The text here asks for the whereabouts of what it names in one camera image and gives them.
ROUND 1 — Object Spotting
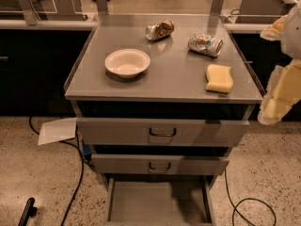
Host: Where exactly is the black cable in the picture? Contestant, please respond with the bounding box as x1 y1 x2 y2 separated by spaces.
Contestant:
28 116 96 226
223 169 277 226

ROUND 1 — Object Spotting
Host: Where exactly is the white bowl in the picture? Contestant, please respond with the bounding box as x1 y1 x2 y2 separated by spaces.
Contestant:
104 49 151 78

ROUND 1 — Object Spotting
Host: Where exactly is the yellow sponge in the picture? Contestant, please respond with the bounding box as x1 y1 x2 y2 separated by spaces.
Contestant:
206 64 233 93

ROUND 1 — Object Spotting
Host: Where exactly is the grey drawer cabinet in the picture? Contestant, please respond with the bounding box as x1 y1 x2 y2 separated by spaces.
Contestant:
63 13 267 190

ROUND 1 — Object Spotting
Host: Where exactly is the black cable left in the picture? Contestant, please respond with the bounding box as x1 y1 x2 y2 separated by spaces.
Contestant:
28 116 96 226

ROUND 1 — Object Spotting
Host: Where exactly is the black handle object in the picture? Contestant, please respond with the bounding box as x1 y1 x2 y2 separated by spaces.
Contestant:
18 198 38 226

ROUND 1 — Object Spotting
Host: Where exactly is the top drawer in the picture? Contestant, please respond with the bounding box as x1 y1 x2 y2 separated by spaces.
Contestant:
77 118 249 147

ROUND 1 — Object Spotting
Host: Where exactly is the white paper sheet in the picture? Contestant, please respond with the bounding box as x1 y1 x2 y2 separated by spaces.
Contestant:
38 118 76 145

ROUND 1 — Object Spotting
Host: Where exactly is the black cable right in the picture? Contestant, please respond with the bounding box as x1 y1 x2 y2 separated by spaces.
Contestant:
223 169 277 226

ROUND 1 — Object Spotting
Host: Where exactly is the open bottom drawer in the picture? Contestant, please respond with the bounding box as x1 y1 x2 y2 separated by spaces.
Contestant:
103 175 215 226

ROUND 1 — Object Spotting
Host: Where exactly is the grey post right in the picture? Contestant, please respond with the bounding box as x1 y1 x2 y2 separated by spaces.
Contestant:
210 0 225 15

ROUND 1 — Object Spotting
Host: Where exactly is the crushed white green can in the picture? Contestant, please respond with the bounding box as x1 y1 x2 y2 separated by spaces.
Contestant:
187 34 223 57

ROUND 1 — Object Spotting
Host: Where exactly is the grey post left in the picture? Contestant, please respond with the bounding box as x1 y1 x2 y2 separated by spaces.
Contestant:
18 0 39 25

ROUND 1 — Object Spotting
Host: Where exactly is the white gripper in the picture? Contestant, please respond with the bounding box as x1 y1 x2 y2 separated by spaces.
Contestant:
257 2 301 125

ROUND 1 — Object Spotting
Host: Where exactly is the middle drawer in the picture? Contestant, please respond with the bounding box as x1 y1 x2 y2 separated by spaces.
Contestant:
92 154 229 175

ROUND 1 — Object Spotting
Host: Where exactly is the crushed brown can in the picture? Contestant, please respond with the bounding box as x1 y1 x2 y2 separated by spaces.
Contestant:
145 20 174 41

